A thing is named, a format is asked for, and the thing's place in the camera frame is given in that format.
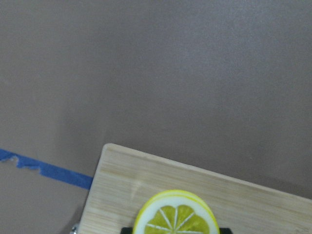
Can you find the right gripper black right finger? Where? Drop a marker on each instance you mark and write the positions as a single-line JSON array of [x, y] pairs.
[[225, 231]]

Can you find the lemon slice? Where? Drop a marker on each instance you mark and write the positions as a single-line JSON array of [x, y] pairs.
[[175, 212]]

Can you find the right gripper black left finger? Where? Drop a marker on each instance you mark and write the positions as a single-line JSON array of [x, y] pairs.
[[126, 230]]

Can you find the bamboo cutting board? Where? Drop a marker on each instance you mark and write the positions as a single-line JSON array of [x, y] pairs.
[[126, 178]]

